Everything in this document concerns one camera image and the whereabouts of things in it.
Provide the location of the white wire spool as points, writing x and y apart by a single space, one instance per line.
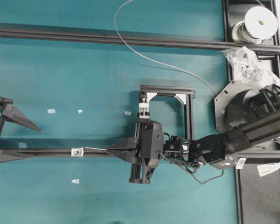
259 24

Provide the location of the silver metal corner fitting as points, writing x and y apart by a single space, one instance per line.
77 152

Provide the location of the white clamp on frame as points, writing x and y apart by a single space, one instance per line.
144 111

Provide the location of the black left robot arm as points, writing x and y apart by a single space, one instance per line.
3 102

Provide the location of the clear bag of screws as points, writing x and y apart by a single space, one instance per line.
248 69

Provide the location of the long black aluminium rail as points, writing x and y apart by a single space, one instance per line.
67 34

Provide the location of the black rail with fitting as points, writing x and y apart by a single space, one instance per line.
61 152

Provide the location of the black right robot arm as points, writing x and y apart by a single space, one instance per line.
245 117

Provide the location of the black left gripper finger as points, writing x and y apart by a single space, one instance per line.
9 155

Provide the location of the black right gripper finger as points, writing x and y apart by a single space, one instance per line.
14 115

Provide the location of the white tape marker near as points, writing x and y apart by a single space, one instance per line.
51 111

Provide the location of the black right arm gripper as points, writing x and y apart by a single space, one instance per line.
148 143

